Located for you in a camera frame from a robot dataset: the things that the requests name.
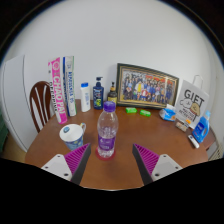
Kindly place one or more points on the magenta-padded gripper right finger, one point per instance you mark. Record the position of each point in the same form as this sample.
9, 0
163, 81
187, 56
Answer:
149, 160

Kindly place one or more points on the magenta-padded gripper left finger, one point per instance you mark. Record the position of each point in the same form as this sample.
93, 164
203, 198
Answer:
74, 160

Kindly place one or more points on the clear purple-capped water bottle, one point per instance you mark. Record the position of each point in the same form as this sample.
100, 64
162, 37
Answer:
107, 133

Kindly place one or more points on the blue patterned white cup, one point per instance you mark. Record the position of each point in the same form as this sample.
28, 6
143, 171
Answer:
71, 135

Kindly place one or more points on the small patterned flat box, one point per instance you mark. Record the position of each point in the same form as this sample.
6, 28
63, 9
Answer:
181, 125

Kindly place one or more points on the white remote control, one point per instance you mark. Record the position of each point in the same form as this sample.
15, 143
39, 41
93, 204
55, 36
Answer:
193, 141

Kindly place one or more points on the white bottle with blue cap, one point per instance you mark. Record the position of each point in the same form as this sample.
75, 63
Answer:
85, 100

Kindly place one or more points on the blue detergent bottle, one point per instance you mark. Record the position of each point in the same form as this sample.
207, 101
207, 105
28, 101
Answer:
201, 128

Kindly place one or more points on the dark blue pump bottle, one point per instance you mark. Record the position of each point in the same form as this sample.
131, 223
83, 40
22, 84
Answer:
98, 96

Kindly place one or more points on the white radiator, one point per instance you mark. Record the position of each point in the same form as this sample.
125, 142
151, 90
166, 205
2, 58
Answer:
217, 152

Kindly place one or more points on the pink tall tube box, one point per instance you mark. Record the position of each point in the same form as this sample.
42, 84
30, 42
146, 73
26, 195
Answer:
58, 93

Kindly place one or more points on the white paper gift bag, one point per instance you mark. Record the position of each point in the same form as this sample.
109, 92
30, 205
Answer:
193, 101

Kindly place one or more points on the framed group photo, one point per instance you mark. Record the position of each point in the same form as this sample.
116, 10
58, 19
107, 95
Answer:
146, 86

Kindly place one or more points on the white blue tall tube box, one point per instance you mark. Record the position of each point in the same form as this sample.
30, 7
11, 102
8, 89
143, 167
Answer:
70, 86

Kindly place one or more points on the dark amber pump bottle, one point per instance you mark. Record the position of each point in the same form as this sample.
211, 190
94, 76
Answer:
112, 95

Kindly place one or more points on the dark wooden chair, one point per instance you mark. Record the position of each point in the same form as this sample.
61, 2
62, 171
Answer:
40, 90

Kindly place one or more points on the white door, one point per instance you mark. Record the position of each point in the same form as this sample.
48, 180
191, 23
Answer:
13, 100

